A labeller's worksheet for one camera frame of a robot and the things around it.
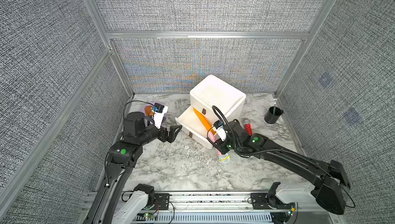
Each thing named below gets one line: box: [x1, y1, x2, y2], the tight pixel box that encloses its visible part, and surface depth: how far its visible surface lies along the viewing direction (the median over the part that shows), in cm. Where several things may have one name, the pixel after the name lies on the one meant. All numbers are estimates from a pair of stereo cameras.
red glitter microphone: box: [244, 123, 253, 136], surface depth 99 cm
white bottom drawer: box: [175, 105, 213, 150], surface depth 92 cm
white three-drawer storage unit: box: [189, 75, 247, 125], surface depth 87 cm
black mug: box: [264, 106, 284, 125], surface depth 102 cm
